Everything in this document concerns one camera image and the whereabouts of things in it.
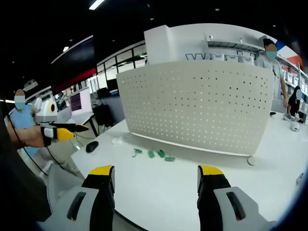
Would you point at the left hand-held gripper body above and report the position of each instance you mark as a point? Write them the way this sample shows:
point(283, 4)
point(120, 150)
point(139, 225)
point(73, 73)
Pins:
point(44, 111)

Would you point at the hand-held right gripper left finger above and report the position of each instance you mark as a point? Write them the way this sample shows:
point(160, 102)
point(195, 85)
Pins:
point(96, 192)

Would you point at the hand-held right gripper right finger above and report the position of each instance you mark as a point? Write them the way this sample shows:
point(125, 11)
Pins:
point(214, 192)

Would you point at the green hook assembly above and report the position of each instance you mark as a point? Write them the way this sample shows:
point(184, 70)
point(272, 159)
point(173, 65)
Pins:
point(151, 154)
point(137, 151)
point(161, 153)
point(169, 158)

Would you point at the white perforated mounting plate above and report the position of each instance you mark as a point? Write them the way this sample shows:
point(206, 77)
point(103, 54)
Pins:
point(192, 106)

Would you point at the white side desk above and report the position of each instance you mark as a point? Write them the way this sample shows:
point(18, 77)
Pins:
point(83, 119)

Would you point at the open laptop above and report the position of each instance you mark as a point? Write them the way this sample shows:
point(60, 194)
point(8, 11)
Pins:
point(80, 101)

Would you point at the black computer mouse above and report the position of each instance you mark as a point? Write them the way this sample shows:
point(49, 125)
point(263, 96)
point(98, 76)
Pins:
point(92, 146)

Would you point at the grey mesh office chair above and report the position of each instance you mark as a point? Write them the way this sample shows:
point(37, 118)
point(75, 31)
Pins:
point(57, 183)

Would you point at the grey equipment cabinet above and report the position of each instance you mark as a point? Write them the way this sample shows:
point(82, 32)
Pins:
point(113, 110)

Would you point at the small white packet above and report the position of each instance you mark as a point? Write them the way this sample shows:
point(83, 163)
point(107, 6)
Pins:
point(117, 140)

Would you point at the black monitor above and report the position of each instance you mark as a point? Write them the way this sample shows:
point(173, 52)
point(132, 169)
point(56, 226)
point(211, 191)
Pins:
point(111, 85)

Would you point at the person's dark clothing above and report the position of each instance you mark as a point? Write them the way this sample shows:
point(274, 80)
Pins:
point(14, 180)

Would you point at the white device on table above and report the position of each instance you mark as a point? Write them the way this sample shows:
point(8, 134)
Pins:
point(294, 126)

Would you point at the large dark wall screen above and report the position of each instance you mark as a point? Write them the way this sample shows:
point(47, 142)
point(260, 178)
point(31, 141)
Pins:
point(72, 62)

